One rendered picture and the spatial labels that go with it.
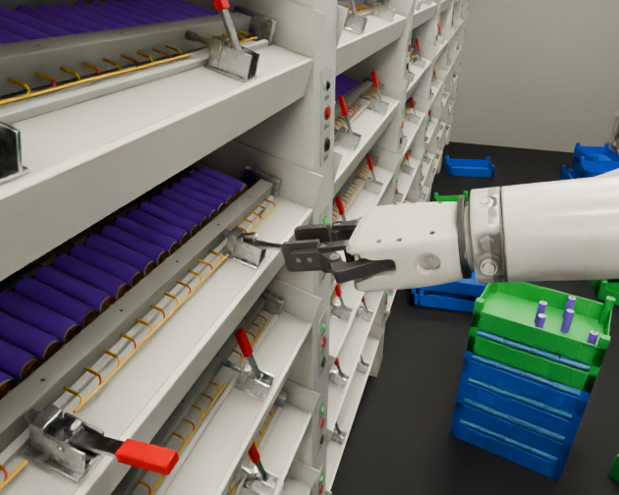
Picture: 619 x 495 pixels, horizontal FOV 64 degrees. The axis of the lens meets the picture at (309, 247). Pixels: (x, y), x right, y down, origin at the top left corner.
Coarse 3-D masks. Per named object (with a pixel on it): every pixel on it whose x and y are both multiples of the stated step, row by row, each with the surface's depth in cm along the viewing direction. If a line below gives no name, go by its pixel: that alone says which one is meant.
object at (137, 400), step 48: (240, 144) 66; (288, 192) 67; (288, 240) 59; (0, 288) 41; (192, 288) 48; (240, 288) 50; (144, 336) 41; (192, 336) 43; (96, 384) 36; (144, 384) 38; (192, 384) 44; (144, 432) 36; (0, 480) 29; (48, 480) 30; (96, 480) 31
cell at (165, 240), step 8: (120, 224) 50; (128, 224) 50; (136, 224) 50; (128, 232) 50; (136, 232) 50; (144, 232) 50; (152, 232) 50; (144, 240) 50; (152, 240) 49; (160, 240) 49; (168, 240) 50; (176, 240) 50; (168, 248) 49
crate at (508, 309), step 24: (504, 288) 141; (528, 288) 137; (480, 312) 126; (504, 312) 134; (528, 312) 134; (552, 312) 134; (576, 312) 133; (600, 312) 130; (504, 336) 125; (528, 336) 122; (552, 336) 118; (576, 336) 125; (600, 336) 113; (600, 360) 115
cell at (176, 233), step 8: (128, 216) 52; (136, 216) 52; (144, 216) 52; (152, 216) 52; (144, 224) 51; (152, 224) 51; (160, 224) 51; (168, 224) 52; (160, 232) 51; (168, 232) 51; (176, 232) 51; (184, 232) 51
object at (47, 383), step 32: (256, 192) 61; (224, 224) 54; (256, 224) 58; (192, 256) 48; (224, 256) 52; (160, 288) 43; (96, 320) 38; (128, 320) 40; (64, 352) 35; (96, 352) 37; (32, 384) 32; (64, 384) 34; (0, 416) 30; (0, 448) 30
